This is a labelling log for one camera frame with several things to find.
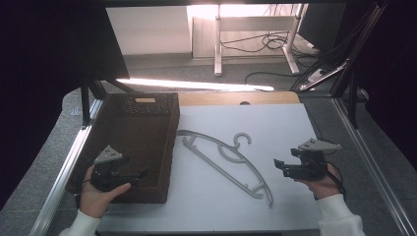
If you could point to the white power strip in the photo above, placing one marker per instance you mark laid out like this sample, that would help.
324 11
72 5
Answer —
317 75

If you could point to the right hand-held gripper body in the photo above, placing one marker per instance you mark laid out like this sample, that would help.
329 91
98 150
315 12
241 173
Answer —
313 164

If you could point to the white table mat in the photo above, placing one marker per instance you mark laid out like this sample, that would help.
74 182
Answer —
282 203

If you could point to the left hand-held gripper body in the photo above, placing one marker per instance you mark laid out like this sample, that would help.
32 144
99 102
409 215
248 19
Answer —
106 175

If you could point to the white metal desk frame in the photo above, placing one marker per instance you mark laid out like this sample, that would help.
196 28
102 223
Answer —
254 23

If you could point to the silver slanted metal bar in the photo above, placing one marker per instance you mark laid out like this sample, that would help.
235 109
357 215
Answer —
324 77

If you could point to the silver aluminium frame rail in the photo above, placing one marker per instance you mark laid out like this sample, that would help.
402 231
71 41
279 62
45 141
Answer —
62 180
373 170

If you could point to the grey plastic clothes hanger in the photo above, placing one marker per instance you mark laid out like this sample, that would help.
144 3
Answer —
229 157

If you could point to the person's right hand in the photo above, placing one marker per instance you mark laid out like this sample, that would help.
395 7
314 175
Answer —
324 187

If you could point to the brown woven basket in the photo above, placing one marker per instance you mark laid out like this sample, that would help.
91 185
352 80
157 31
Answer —
137 137

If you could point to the black metal stand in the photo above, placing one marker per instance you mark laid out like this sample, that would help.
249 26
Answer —
86 105

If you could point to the person's left hand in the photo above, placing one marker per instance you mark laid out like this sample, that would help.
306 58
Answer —
93 201

